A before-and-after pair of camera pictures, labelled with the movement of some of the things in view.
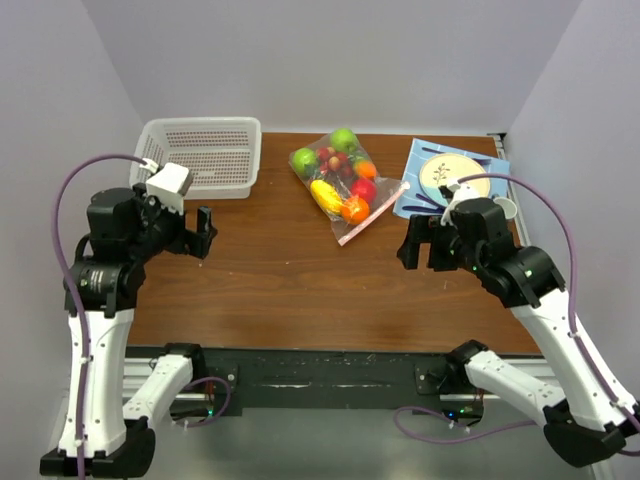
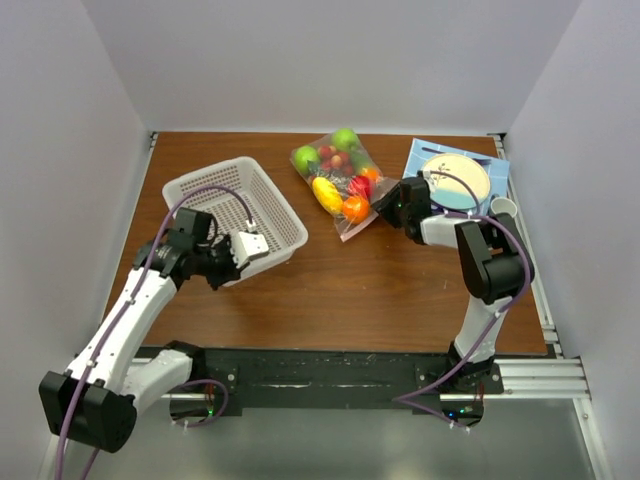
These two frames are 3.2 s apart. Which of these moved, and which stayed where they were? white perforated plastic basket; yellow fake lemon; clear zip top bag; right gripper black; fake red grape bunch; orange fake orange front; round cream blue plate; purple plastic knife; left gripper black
Moved: left gripper black; right gripper black; white perforated plastic basket
Stayed: purple plastic knife; fake red grape bunch; yellow fake lemon; round cream blue plate; orange fake orange front; clear zip top bag
